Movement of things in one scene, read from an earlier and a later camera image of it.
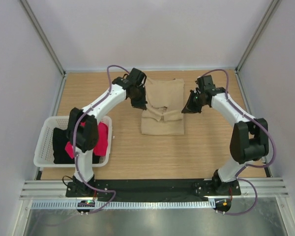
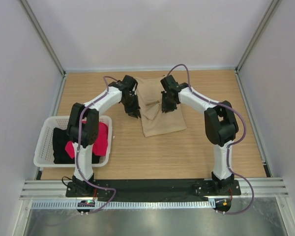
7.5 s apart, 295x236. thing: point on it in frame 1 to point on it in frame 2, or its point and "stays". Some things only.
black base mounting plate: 153,190 stays
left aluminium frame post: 47,43 stays
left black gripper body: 139,100 to 131,104
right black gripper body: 194,104 to 167,104
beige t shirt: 163,115 stays
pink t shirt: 101,148 stays
